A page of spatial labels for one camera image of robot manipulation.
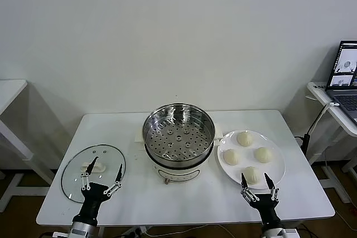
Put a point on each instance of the white steamed baozi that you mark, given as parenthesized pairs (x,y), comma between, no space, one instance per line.
(253,175)
(245,138)
(263,154)
(231,157)

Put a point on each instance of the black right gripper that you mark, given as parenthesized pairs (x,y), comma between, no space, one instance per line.
(265,207)

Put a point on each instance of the white empty side table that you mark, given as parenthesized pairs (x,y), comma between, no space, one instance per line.
(11,90)

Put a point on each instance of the grey open laptop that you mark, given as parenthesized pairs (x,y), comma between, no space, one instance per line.
(346,101)

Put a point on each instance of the white round plate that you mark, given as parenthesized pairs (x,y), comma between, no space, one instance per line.
(276,165)

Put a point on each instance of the perforated steel steamer basket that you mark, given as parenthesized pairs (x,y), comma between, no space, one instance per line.
(178,137)

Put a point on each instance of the white power strip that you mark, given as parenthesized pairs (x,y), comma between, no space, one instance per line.
(136,232)

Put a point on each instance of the white electric cooker pot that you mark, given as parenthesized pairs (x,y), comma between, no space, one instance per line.
(178,175)

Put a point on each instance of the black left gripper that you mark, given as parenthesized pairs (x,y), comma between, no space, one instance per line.
(92,196)

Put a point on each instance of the white laptop side table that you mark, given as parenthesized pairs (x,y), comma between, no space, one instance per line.
(318,90)

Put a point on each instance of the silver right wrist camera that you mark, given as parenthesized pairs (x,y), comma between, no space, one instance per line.
(291,233)

